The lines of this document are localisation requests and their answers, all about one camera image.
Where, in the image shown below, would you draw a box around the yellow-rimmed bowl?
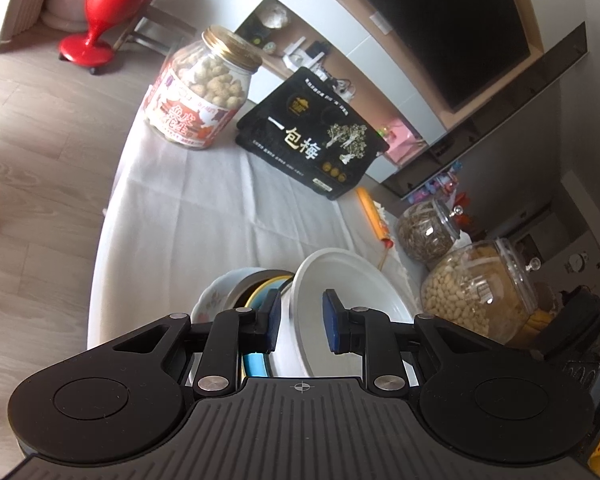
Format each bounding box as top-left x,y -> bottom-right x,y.
244,285 -> 276,311

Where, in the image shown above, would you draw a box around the black snack bag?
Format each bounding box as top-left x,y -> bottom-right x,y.
235,66 -> 391,202

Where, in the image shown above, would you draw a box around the gold-lidded glass jar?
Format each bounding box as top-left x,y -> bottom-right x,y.
145,26 -> 265,151

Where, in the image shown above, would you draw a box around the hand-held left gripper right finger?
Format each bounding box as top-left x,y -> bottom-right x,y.
321,288 -> 493,401

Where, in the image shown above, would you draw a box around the shell ornament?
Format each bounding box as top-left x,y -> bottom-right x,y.
260,0 -> 291,28

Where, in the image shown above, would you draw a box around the colourful toys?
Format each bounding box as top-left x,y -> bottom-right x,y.
410,160 -> 476,206

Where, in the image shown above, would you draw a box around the white router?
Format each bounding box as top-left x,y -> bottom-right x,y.
285,37 -> 328,68

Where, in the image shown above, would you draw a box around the white floral bowl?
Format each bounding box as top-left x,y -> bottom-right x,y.
190,267 -> 261,326

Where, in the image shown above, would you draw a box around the glass jar of peanuts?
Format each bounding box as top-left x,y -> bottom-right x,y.
420,237 -> 543,348

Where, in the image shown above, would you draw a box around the black television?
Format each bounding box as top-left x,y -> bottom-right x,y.
325,0 -> 548,111

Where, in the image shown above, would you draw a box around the orange stick tool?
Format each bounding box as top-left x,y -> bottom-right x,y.
356,187 -> 395,250

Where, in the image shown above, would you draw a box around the white tablecloth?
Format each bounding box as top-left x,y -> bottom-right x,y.
87,110 -> 431,361

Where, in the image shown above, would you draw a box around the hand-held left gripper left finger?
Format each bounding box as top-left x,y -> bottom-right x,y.
115,289 -> 282,401

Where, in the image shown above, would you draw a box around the glass jar of sunflower seeds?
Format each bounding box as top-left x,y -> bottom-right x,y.
396,197 -> 468,263

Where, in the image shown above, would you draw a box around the blue bowl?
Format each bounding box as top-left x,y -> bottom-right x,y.
242,280 -> 293,378

